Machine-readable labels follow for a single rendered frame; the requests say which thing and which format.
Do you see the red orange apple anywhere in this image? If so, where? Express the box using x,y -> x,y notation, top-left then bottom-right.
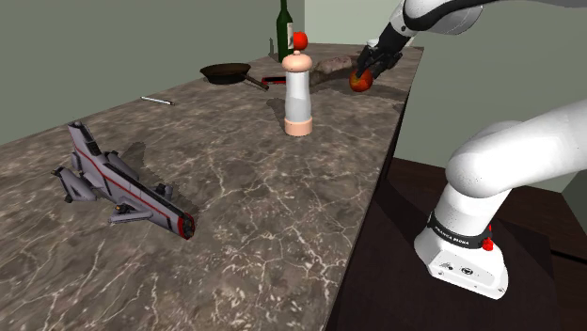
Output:
349,68 -> 374,93

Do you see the grey red toy spaceship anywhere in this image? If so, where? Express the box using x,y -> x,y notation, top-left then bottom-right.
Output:
51,120 -> 197,241

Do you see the dark frying pan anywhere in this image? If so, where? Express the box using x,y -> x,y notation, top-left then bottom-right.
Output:
199,62 -> 270,91

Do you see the dark robot stand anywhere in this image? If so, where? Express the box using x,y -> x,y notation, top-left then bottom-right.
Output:
324,157 -> 587,331

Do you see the peach and white pepper mill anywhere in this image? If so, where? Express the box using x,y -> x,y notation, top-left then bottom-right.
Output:
281,49 -> 314,137

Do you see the dark green wine bottle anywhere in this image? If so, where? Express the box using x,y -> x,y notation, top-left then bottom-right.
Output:
276,0 -> 294,64

